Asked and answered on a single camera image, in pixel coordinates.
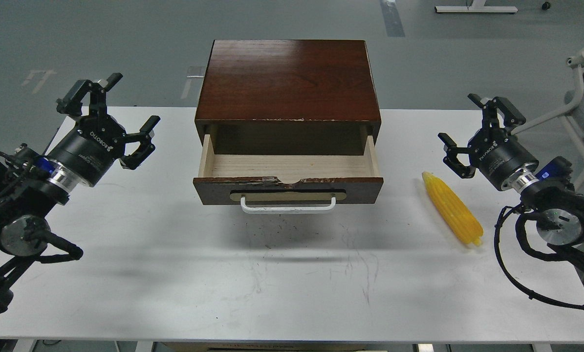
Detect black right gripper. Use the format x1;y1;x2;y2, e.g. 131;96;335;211
437;93;539;191

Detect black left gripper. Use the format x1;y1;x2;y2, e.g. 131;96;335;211
56;73;161;188

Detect yellow corn cob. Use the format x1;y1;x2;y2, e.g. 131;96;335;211
421;172;484;246

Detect wooden drawer with white handle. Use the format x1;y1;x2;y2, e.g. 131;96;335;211
193;134;384;209

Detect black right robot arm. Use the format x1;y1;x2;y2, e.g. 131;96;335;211
438;93;584;310

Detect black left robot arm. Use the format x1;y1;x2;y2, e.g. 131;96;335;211
0;73;160;314

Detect white stand base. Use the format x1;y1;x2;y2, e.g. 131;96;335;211
434;0;519;14

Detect dark wooden cabinet box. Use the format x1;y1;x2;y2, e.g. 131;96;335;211
195;39;381;139

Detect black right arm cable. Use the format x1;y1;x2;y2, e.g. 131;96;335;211
494;205;584;313

